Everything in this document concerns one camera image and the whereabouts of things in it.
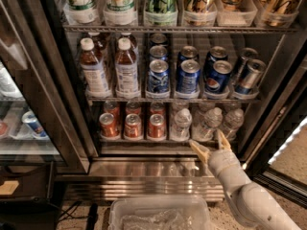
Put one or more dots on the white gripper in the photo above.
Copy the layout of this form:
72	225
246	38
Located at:
221	162

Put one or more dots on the clear water bottle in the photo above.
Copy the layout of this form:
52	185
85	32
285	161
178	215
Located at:
205	124
232	121
181	125

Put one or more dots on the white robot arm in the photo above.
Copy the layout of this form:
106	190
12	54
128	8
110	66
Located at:
250	203

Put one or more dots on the open fridge door right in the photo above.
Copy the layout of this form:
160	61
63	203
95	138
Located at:
266	141

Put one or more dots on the stainless steel fridge cabinet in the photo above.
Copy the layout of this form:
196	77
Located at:
122	168

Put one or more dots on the right brown tea bottle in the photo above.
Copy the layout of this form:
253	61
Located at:
126	67

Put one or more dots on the brown tea bottle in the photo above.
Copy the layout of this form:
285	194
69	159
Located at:
126	67
92	63

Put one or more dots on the left brown tea bottle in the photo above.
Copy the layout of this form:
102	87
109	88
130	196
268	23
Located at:
92	63

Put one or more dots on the glass fridge door left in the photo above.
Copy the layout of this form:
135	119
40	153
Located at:
36	54

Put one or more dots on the front right orange soda can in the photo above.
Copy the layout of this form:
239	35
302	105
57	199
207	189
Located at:
156	127

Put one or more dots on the orange soda can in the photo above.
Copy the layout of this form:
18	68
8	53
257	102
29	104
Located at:
133	108
156	127
133	128
108	125
157	108
112	108

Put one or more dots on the rear right orange soda can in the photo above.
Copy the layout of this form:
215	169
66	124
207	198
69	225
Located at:
157	108

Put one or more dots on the tilted blue pepsi can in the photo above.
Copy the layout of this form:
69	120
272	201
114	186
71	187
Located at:
218	77

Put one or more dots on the front blue pepsi can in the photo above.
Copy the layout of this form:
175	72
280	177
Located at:
188	75

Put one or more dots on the front middle orange soda can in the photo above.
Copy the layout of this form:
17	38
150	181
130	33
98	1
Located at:
133	128

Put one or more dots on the front blue patterned can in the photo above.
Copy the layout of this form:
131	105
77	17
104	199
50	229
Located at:
158	78

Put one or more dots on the blue patterned can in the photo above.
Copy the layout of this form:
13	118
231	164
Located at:
158	52
158	78

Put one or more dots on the rear middle orange soda can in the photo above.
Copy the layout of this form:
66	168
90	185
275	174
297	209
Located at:
133	108

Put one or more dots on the rear tilted pepsi can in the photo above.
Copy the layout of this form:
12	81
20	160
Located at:
214	54

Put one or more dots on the rear blue pepsi can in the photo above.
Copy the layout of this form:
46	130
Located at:
187	52

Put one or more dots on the rear silver energy drink can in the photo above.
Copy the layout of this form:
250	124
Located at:
245	55

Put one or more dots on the clear plastic storage bin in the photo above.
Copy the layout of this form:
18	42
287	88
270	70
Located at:
160	212

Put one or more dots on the front left orange soda can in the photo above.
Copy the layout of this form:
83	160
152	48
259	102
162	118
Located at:
108	125

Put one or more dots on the middle blue patterned can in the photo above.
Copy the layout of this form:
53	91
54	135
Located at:
158	52

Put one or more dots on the rear left orange soda can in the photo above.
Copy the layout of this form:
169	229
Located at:
112	108

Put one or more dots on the gold tall can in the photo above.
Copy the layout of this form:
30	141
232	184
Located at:
196	11

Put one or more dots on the white peach tall can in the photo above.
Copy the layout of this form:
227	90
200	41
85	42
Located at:
119	12

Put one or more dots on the blue white can behind glass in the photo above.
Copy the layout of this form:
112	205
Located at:
31	121

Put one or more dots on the white green tall can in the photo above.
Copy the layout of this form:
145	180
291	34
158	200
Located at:
82	11

